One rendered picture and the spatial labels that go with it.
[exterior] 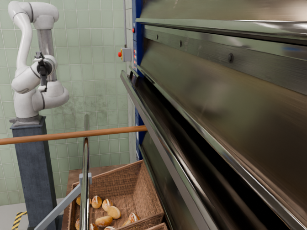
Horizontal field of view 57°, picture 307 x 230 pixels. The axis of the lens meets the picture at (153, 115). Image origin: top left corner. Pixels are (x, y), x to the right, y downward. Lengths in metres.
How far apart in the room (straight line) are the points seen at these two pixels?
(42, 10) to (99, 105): 0.99
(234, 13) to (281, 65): 0.17
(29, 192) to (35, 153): 0.34
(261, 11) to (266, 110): 0.18
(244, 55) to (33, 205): 2.18
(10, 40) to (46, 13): 0.59
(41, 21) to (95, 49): 0.60
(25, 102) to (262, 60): 1.84
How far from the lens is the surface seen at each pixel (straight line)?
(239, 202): 0.59
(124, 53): 2.25
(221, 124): 0.69
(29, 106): 2.19
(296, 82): 0.48
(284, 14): 0.48
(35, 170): 2.36
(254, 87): 0.62
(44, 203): 2.51
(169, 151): 0.67
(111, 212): 1.81
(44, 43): 2.20
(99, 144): 2.83
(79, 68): 2.61
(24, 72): 1.75
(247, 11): 0.58
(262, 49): 0.55
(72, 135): 1.43
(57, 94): 2.24
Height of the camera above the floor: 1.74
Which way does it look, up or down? 19 degrees down
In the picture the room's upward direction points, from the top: straight up
